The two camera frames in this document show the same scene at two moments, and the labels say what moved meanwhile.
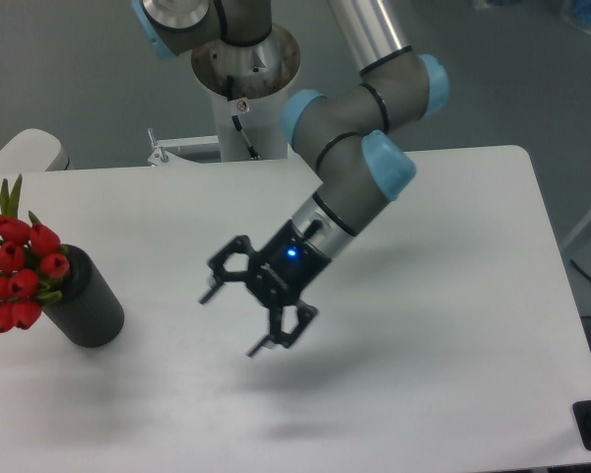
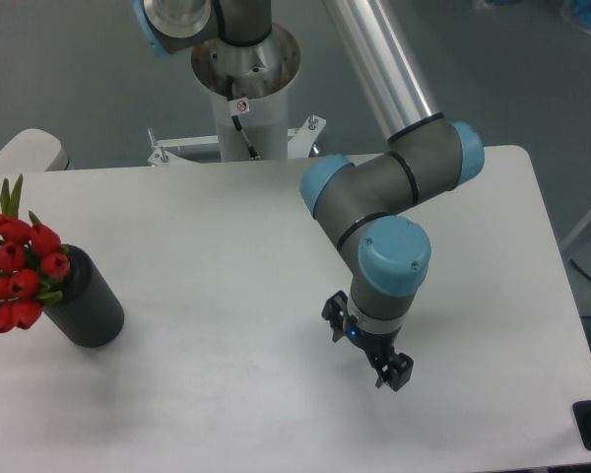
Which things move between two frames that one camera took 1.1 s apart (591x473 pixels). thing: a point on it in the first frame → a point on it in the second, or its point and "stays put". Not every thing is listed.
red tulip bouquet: [19, 262] stays put
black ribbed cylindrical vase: [89, 309] stays put
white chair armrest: [30, 151] stays put
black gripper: [279, 273] → [396, 372]
